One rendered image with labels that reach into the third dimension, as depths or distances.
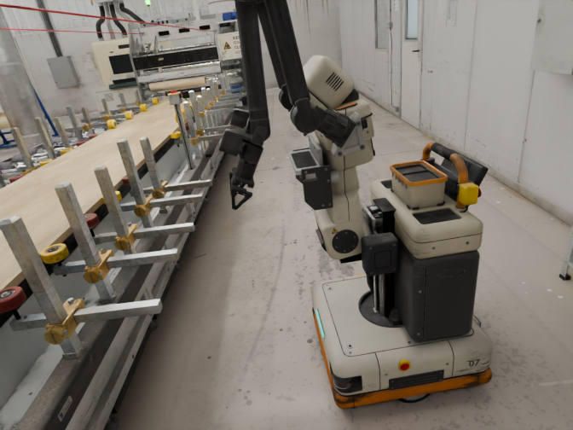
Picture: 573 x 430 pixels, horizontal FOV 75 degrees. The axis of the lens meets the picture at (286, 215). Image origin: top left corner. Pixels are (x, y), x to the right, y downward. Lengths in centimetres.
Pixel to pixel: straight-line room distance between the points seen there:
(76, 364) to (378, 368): 105
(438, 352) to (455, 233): 52
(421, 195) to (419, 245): 21
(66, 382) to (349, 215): 102
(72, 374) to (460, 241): 127
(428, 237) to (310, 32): 1088
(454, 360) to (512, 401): 33
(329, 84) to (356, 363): 105
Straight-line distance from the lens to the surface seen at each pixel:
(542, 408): 197
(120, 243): 160
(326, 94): 127
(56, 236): 162
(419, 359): 166
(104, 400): 194
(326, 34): 1204
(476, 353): 175
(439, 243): 140
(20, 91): 688
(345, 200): 139
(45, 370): 146
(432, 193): 149
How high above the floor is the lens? 146
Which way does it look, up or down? 25 degrees down
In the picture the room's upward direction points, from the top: 8 degrees counter-clockwise
